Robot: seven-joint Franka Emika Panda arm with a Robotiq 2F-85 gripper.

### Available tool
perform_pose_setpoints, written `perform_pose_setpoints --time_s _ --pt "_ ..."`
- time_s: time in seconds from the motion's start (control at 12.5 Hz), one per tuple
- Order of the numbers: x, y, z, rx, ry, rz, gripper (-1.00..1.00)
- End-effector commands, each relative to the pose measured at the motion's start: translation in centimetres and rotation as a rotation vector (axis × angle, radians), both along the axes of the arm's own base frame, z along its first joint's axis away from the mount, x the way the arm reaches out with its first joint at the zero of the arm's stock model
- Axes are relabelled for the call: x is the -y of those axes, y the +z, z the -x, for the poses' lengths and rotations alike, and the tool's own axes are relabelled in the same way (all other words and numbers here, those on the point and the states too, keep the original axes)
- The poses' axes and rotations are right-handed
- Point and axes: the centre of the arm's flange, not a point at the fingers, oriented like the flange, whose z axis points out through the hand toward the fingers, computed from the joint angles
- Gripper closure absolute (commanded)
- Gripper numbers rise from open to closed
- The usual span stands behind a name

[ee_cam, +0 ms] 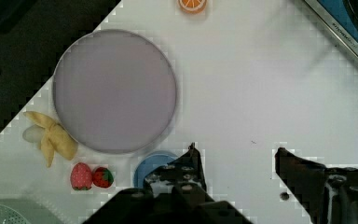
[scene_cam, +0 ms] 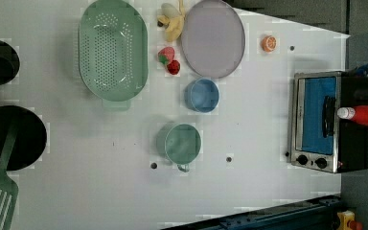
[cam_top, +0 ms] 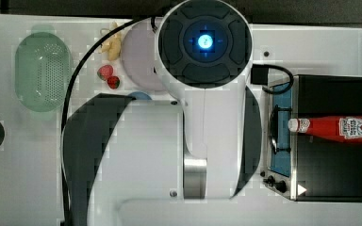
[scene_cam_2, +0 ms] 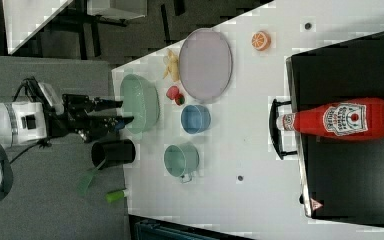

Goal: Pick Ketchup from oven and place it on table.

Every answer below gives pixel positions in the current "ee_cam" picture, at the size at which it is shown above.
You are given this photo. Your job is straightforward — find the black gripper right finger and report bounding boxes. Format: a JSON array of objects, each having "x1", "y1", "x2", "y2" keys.
[{"x1": 275, "y1": 147, "x2": 358, "y2": 224}]

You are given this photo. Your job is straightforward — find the pink felt strawberry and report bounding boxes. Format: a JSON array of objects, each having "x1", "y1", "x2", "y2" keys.
[{"x1": 70, "y1": 162, "x2": 92, "y2": 190}]

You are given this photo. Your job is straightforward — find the red felt strawberry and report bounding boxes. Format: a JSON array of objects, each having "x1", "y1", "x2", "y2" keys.
[{"x1": 92, "y1": 167, "x2": 114, "y2": 189}]

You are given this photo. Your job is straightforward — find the green perforated colander basket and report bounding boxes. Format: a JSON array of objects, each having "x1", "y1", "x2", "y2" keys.
[{"x1": 0, "y1": 199, "x2": 64, "y2": 224}]

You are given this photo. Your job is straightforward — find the small blue bowl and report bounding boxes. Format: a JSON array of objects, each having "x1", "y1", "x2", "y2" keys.
[{"x1": 132, "y1": 151, "x2": 177, "y2": 188}]

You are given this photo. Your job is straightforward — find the silver toaster oven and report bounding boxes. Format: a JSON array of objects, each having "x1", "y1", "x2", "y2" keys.
[{"x1": 302, "y1": 0, "x2": 358, "y2": 60}]

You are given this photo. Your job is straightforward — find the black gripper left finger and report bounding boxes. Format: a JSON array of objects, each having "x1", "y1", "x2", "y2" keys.
[{"x1": 83, "y1": 145, "x2": 252, "y2": 224}]

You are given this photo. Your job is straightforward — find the large purple round plate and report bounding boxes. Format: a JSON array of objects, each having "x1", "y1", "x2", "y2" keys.
[{"x1": 53, "y1": 30, "x2": 177, "y2": 153}]

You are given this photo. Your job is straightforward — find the orange slice toy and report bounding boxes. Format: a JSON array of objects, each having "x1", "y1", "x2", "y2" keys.
[{"x1": 177, "y1": 0, "x2": 207, "y2": 14}]

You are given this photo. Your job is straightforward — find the yellow felt peeled banana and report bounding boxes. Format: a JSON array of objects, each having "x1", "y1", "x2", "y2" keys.
[{"x1": 23, "y1": 111, "x2": 78, "y2": 168}]

